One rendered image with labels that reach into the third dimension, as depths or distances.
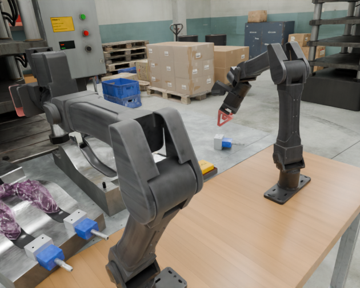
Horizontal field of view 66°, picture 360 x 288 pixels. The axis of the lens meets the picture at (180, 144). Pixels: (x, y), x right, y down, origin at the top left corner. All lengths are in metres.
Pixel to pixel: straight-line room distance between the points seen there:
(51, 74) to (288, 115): 0.66
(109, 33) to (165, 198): 7.78
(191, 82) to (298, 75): 3.90
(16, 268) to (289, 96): 0.83
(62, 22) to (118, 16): 6.57
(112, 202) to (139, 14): 7.79
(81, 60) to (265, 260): 1.35
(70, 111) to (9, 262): 0.43
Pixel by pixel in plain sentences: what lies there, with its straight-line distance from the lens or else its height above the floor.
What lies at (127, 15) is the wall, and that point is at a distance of 8.30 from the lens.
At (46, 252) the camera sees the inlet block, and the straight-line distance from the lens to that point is 0.75.
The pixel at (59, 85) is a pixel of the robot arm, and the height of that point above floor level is 1.24.
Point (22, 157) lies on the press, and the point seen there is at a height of 0.79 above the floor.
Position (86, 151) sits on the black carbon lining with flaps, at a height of 0.91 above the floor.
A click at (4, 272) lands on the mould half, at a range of 0.78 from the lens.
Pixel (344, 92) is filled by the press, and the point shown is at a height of 0.24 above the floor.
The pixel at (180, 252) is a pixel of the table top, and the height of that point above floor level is 0.80.
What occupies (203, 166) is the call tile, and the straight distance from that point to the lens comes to 1.04.
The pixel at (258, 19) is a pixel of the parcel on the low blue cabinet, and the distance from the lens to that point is 8.08.
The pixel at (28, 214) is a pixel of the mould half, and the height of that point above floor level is 0.88.
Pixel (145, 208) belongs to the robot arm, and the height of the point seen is 1.15.
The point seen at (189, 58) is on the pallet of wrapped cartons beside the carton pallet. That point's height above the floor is 0.75.
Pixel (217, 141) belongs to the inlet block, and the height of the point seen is 0.84.
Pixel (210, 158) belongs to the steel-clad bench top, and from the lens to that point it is 1.18.
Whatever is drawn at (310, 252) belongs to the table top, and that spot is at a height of 0.80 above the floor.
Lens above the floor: 1.34
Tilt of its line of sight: 24 degrees down
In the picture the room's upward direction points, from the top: 4 degrees counter-clockwise
